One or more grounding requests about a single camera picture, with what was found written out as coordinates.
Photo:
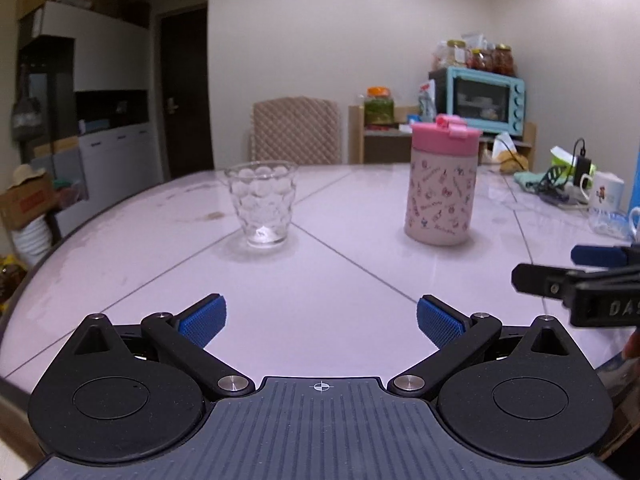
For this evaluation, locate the grey hanging bag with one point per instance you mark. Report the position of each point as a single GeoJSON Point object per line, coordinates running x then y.
{"type": "Point", "coordinates": [26, 112]}

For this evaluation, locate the dark door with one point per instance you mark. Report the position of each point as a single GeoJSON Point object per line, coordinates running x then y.
{"type": "Point", "coordinates": [185, 60]}

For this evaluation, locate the white red carton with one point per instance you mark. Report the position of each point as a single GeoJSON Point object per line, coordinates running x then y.
{"type": "Point", "coordinates": [426, 97]}

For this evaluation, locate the cardboard boxes on cabinet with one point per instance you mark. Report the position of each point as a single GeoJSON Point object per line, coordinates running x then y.
{"type": "Point", "coordinates": [107, 2]}

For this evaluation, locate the clear jar yellow lid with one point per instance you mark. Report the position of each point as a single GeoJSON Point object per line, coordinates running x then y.
{"type": "Point", "coordinates": [450, 55]}

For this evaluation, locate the green pickle jar orange lid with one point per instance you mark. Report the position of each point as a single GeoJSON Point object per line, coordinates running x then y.
{"type": "Point", "coordinates": [380, 109]}

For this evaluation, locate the light blue toaster oven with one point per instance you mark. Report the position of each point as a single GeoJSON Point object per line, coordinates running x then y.
{"type": "Point", "coordinates": [480, 77]}

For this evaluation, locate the white printed mug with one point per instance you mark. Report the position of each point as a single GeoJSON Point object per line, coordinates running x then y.
{"type": "Point", "coordinates": [607, 192]}

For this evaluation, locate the brown cardboard box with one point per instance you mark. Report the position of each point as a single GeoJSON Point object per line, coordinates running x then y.
{"type": "Point", "coordinates": [25, 202]}

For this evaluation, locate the person's right hand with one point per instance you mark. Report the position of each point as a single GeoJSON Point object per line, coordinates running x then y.
{"type": "Point", "coordinates": [634, 349]}

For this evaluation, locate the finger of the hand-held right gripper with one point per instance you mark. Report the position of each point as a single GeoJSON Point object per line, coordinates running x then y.
{"type": "Point", "coordinates": [600, 256]}
{"type": "Point", "coordinates": [537, 280]}

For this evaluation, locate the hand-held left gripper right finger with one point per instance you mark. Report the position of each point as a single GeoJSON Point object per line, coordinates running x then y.
{"type": "Point", "coordinates": [440, 322]}

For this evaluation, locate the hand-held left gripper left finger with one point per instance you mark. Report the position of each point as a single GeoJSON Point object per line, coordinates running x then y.
{"type": "Point", "coordinates": [205, 321]}

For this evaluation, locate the straw hat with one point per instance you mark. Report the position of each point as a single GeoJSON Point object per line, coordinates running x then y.
{"type": "Point", "coordinates": [27, 175]}

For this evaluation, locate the white plastic pouch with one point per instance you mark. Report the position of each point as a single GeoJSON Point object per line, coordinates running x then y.
{"type": "Point", "coordinates": [475, 41]}

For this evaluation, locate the white grey tall cabinet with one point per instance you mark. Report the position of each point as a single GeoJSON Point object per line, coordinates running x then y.
{"type": "Point", "coordinates": [110, 50]}

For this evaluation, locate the pink printed bottle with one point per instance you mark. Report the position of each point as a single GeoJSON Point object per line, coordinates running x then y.
{"type": "Point", "coordinates": [440, 195]}

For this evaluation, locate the wooden shelf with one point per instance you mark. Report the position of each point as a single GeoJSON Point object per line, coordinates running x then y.
{"type": "Point", "coordinates": [356, 135]}

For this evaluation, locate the clear dimpled glass cup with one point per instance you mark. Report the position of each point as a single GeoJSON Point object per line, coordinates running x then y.
{"type": "Point", "coordinates": [260, 200]}

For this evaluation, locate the clear plastic wrapper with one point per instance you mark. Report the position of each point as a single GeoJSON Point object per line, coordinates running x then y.
{"type": "Point", "coordinates": [610, 224]}

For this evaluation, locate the mint green cloth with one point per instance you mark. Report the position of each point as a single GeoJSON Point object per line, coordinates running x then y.
{"type": "Point", "coordinates": [527, 180]}

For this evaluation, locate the white plastic bag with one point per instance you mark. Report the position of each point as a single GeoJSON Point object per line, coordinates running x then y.
{"type": "Point", "coordinates": [506, 146]}

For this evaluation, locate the green white box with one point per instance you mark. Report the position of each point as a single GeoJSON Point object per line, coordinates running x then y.
{"type": "Point", "coordinates": [562, 160]}

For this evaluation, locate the red pickle jar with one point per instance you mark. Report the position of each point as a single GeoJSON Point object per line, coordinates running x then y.
{"type": "Point", "coordinates": [481, 61]}
{"type": "Point", "coordinates": [504, 60]}

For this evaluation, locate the stack of white plates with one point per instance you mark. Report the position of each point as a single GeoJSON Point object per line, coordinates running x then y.
{"type": "Point", "coordinates": [32, 242]}

